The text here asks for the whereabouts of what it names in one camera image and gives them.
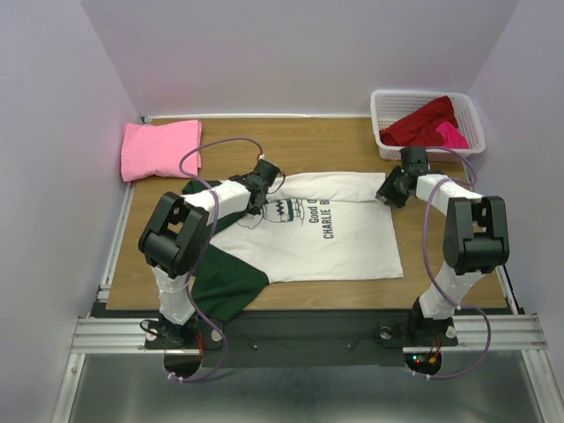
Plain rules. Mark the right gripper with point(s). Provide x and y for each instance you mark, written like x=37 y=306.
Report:
x=387 y=189

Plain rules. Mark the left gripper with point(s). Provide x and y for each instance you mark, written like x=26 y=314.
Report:
x=255 y=211

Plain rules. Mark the white and green t-shirt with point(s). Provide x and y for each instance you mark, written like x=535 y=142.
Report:
x=316 y=227

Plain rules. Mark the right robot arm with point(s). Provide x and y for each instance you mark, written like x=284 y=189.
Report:
x=475 y=239

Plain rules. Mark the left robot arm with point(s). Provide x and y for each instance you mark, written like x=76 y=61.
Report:
x=175 y=240

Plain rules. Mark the dark red t-shirt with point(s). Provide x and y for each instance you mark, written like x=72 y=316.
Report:
x=420 y=128

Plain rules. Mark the magenta t-shirt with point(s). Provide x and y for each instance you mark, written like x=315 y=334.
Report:
x=452 y=137

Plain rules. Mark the folded pink t-shirt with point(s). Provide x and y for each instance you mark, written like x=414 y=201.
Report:
x=149 y=150

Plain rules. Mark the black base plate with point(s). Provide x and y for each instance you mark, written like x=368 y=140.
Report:
x=310 y=338

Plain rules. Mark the aluminium frame rail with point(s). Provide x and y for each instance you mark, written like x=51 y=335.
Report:
x=124 y=335

